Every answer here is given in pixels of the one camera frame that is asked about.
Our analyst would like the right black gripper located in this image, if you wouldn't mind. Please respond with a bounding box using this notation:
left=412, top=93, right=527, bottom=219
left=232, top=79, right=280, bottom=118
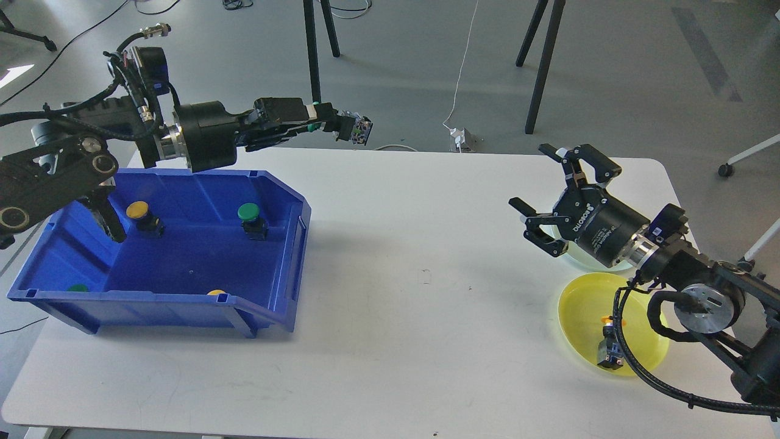
left=509, top=143, right=651, bottom=267

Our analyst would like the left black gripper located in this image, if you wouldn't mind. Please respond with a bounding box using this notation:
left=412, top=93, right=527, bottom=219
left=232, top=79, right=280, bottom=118
left=174, top=97, right=339, bottom=173

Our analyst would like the green button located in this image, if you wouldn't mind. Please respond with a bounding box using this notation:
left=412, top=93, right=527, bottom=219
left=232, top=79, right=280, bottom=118
left=237, top=202, right=268, bottom=241
left=307, top=110, right=373, bottom=145

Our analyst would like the yellow button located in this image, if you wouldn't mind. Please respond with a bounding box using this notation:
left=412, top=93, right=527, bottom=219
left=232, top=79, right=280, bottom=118
left=126, top=201, right=165, bottom=237
left=597, top=316, right=624, bottom=370

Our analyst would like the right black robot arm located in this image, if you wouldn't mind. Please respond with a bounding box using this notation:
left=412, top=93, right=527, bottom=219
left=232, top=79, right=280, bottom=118
left=509, top=143, right=779, bottom=421

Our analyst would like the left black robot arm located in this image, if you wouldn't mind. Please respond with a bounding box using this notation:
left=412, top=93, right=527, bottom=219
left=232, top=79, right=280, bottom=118
left=1, top=23, right=365, bottom=248

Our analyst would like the light green plate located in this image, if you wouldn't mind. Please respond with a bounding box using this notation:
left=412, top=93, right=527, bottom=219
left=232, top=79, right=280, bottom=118
left=562, top=241, right=633, bottom=273

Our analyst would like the yellow plate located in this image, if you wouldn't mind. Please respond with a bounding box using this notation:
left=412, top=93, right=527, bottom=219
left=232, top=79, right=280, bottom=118
left=558, top=273, right=670, bottom=377

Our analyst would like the green button bin corner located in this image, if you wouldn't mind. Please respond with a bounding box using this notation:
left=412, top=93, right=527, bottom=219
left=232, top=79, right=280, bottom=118
left=67, top=284, right=90, bottom=293

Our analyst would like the black tripod left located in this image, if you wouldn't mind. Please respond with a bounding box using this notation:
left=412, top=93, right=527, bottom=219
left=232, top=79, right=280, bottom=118
left=302, top=1, right=341, bottom=103

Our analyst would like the black tripod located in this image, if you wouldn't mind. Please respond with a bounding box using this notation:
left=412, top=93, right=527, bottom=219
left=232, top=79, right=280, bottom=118
left=515, top=1, right=567, bottom=135
left=302, top=1, right=341, bottom=103

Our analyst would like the white power adapter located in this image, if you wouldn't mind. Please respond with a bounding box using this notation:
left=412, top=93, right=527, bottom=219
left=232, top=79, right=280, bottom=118
left=449, top=128, right=480, bottom=153

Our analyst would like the blue plastic bin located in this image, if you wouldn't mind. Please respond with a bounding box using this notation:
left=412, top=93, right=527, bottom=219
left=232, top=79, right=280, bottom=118
left=7, top=168, right=310, bottom=337

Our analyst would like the black tripod right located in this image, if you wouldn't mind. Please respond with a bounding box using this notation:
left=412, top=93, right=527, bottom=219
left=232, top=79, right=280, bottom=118
left=515, top=1, right=567, bottom=135

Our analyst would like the black stand base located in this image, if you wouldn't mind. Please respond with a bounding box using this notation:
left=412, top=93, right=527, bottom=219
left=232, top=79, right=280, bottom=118
left=1, top=7, right=58, bottom=52

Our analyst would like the white cable on floor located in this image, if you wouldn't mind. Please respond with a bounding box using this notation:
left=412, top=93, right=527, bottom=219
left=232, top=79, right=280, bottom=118
left=373, top=0, right=481, bottom=152

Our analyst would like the black floor cable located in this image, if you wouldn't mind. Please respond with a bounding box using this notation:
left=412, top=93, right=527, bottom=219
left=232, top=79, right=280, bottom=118
left=0, top=0, right=182, bottom=107

